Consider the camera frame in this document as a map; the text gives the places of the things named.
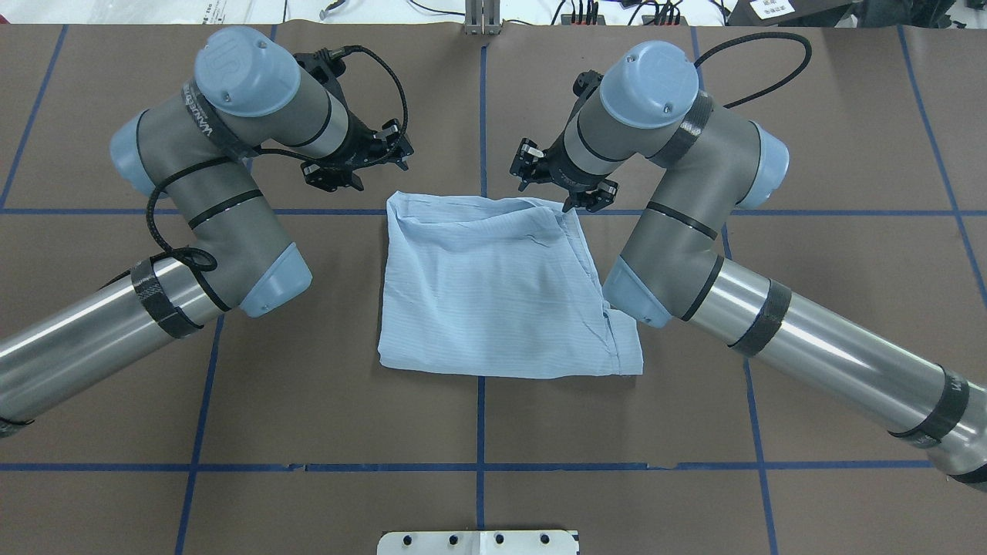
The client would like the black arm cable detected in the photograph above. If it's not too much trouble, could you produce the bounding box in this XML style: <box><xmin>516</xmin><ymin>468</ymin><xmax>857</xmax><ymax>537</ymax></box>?
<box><xmin>691</xmin><ymin>31</ymin><xmax>814</xmax><ymax>110</ymax></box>
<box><xmin>100</xmin><ymin>45</ymin><xmax>409</xmax><ymax>288</ymax></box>

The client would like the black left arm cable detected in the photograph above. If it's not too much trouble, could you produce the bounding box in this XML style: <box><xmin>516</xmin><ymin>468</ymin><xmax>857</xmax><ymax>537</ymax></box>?
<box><xmin>100</xmin><ymin>45</ymin><xmax>409</xmax><ymax>288</ymax></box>

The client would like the aluminium frame post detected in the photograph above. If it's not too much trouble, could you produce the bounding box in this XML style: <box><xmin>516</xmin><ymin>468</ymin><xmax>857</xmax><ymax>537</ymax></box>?
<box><xmin>464</xmin><ymin>0</ymin><xmax>503</xmax><ymax>35</ymax></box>

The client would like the light blue striped shirt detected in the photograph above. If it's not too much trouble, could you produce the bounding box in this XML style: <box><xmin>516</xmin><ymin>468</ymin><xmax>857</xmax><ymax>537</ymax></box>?
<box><xmin>378</xmin><ymin>192</ymin><xmax>644</xmax><ymax>379</ymax></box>

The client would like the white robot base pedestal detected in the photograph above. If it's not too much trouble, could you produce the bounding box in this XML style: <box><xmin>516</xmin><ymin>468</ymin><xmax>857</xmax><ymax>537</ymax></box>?
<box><xmin>376</xmin><ymin>530</ymin><xmax>581</xmax><ymax>554</ymax></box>

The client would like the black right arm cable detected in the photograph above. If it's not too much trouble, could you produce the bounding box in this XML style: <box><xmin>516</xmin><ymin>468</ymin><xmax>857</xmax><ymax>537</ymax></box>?
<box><xmin>691</xmin><ymin>31</ymin><xmax>814</xmax><ymax>110</ymax></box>

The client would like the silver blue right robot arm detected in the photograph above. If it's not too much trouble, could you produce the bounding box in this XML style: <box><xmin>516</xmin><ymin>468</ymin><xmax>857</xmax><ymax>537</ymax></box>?
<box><xmin>509</xmin><ymin>32</ymin><xmax>986</xmax><ymax>491</ymax></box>

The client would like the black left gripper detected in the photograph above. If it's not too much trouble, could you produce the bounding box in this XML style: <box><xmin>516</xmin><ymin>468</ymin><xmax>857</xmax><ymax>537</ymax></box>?
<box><xmin>293</xmin><ymin>47</ymin><xmax>415</xmax><ymax>192</ymax></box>

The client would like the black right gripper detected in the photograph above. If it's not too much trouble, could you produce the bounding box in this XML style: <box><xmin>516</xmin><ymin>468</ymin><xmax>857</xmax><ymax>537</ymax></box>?
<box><xmin>509</xmin><ymin>69</ymin><xmax>619</xmax><ymax>215</ymax></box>

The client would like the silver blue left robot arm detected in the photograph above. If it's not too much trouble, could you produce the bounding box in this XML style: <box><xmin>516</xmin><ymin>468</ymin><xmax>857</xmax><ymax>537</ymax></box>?
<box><xmin>1</xmin><ymin>25</ymin><xmax>413</xmax><ymax>438</ymax></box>

